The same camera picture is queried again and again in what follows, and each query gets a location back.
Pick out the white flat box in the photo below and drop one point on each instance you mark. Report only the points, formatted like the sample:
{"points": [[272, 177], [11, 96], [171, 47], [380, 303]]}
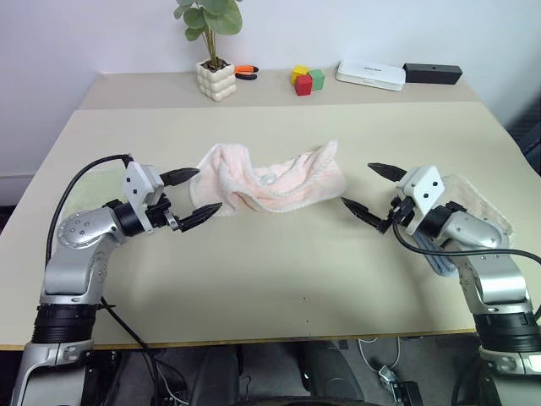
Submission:
{"points": [[369, 75]]}

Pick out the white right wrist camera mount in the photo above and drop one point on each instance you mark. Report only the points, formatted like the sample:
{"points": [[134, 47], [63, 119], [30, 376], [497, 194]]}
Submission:
{"points": [[424, 190]]}

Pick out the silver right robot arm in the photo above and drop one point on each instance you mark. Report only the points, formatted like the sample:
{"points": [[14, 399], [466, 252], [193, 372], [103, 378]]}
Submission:
{"points": [[486, 262]]}

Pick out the black chair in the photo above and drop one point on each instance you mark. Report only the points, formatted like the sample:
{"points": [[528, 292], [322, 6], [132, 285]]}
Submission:
{"points": [[528, 135]]}

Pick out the green wooden cube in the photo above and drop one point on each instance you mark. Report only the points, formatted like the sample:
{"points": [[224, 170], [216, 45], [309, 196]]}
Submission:
{"points": [[318, 79]]}

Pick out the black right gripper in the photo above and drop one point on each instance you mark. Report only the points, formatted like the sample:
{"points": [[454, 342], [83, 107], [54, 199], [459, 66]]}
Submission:
{"points": [[401, 211]]}

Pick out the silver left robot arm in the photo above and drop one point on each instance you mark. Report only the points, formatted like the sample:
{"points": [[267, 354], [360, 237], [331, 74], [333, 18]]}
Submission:
{"points": [[76, 258]]}

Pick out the black rectangular box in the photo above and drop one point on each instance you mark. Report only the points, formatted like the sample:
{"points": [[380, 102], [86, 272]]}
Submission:
{"points": [[431, 73]]}

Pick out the yellow wooden cube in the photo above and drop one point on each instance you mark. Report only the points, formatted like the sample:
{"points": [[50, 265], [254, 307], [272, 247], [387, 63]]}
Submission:
{"points": [[299, 72]]}

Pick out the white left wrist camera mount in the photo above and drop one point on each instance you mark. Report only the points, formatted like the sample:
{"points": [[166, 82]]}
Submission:
{"points": [[137, 182]]}

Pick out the pink towel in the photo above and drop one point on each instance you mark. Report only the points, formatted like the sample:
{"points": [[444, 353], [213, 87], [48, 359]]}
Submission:
{"points": [[274, 182]]}

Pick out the folded blue-striped cloth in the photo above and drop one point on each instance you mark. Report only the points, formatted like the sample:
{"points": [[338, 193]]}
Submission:
{"points": [[477, 199]]}

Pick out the orange and black pliers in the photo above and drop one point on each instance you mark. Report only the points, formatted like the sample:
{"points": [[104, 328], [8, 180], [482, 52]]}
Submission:
{"points": [[246, 71]]}

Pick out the green plant in white pot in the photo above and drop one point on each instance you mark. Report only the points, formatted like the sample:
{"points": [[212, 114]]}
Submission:
{"points": [[215, 76]]}

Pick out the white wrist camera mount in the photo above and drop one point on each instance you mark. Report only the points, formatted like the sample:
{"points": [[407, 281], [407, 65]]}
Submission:
{"points": [[137, 182], [424, 190]]}

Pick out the red wooden cube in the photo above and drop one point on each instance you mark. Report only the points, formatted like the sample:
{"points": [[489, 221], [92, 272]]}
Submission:
{"points": [[303, 86]]}

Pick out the dark rounded shape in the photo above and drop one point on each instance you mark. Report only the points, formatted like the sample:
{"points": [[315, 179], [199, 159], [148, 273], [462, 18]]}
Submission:
{"points": [[215, 374], [329, 372]]}

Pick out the metal clamp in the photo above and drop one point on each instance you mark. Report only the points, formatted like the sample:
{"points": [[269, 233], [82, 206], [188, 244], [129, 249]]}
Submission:
{"points": [[386, 375]]}

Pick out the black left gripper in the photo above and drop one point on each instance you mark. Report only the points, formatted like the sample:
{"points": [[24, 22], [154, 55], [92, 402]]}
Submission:
{"points": [[158, 213]]}

